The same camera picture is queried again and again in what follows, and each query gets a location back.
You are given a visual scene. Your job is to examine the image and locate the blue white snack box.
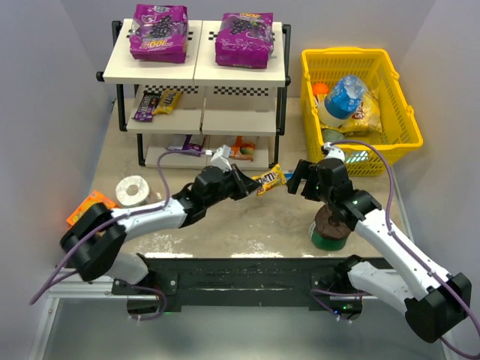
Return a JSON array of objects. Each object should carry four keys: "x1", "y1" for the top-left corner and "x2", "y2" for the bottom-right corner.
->
[{"x1": 284, "y1": 170, "x2": 295, "y2": 181}]

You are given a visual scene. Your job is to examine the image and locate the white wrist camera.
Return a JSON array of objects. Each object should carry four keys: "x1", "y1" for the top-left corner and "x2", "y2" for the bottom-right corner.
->
[
  {"x1": 205, "y1": 145, "x2": 233, "y2": 173},
  {"x1": 322, "y1": 142, "x2": 345, "y2": 163}
]

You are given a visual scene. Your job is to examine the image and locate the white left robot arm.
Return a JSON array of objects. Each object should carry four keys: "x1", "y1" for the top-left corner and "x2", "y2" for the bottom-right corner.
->
[{"x1": 60, "y1": 166, "x2": 261, "y2": 284}]

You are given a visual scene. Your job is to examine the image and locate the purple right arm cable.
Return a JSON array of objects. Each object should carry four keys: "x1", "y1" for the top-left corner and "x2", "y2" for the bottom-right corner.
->
[{"x1": 310, "y1": 139, "x2": 480, "y2": 358}]

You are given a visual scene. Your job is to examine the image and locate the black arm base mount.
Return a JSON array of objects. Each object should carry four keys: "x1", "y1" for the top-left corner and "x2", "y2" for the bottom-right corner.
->
[{"x1": 112, "y1": 255, "x2": 362, "y2": 315}]

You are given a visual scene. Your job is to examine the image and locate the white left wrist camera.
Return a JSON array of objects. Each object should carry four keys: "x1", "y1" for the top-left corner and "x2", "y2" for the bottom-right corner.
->
[{"x1": 205, "y1": 145, "x2": 233, "y2": 173}]

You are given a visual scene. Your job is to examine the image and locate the magenta grape candy bag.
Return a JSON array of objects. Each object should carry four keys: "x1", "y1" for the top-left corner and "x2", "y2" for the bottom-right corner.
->
[
  {"x1": 214, "y1": 13, "x2": 274, "y2": 69},
  {"x1": 129, "y1": 4, "x2": 188, "y2": 64}
]

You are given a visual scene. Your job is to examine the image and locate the white three-tier shelf rack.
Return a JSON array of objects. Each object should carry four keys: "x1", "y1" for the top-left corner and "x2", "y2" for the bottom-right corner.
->
[{"x1": 96, "y1": 19, "x2": 291, "y2": 170}]

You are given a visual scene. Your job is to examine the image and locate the yellow M&M's candy bag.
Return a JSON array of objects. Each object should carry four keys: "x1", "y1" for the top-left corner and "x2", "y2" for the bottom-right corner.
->
[{"x1": 152, "y1": 89, "x2": 183, "y2": 116}]

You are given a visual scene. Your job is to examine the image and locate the brown green tape roll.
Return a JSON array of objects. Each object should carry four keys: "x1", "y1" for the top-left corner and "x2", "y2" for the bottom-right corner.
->
[{"x1": 308, "y1": 205, "x2": 352, "y2": 251}]

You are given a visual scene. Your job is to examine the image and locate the purple pink candy bag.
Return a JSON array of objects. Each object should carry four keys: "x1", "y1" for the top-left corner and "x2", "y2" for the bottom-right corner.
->
[{"x1": 166, "y1": 134, "x2": 205, "y2": 155}]

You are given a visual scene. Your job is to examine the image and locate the yellow plastic shopping basket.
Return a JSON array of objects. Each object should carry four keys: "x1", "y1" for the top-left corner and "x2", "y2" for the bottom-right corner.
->
[{"x1": 301, "y1": 47, "x2": 423, "y2": 176}]

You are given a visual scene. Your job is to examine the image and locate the orange snack box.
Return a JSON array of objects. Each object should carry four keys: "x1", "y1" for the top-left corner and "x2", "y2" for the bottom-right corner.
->
[{"x1": 66, "y1": 190, "x2": 119, "y2": 227}]

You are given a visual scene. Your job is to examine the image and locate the orange white snack packet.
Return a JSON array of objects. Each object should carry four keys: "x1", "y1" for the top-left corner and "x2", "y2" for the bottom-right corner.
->
[{"x1": 227, "y1": 136, "x2": 258, "y2": 161}]

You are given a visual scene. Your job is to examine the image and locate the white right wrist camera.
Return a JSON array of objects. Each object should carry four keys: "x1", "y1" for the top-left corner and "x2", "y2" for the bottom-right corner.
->
[{"x1": 322, "y1": 142, "x2": 345, "y2": 163}]

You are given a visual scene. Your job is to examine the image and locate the small yellow M&M's packet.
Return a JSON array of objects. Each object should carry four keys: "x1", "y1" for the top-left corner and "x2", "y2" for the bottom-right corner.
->
[{"x1": 252, "y1": 163, "x2": 287, "y2": 197}]

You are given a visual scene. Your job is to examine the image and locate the purple M&M's candy bag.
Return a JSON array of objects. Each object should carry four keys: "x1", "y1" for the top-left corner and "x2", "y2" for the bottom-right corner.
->
[{"x1": 133, "y1": 91, "x2": 161, "y2": 122}]

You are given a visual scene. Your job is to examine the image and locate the white toilet paper roll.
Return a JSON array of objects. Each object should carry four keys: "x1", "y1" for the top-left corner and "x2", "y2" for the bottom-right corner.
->
[{"x1": 115, "y1": 175, "x2": 150, "y2": 208}]

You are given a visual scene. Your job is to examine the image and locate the green round object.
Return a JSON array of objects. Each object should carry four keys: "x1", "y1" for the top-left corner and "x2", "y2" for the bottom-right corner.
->
[{"x1": 321, "y1": 128, "x2": 345, "y2": 143}]

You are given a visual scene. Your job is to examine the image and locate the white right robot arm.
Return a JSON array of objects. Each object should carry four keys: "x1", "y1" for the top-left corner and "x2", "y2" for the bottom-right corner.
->
[{"x1": 287, "y1": 158, "x2": 472, "y2": 343}]

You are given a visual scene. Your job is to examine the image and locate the white blue plastic bottle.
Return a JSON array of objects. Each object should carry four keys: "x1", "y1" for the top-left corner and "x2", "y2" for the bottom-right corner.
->
[{"x1": 317, "y1": 75, "x2": 368, "y2": 128}]

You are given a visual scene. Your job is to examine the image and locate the yellow chips bag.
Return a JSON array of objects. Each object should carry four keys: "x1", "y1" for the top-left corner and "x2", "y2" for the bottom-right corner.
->
[{"x1": 339, "y1": 88, "x2": 383, "y2": 137}]

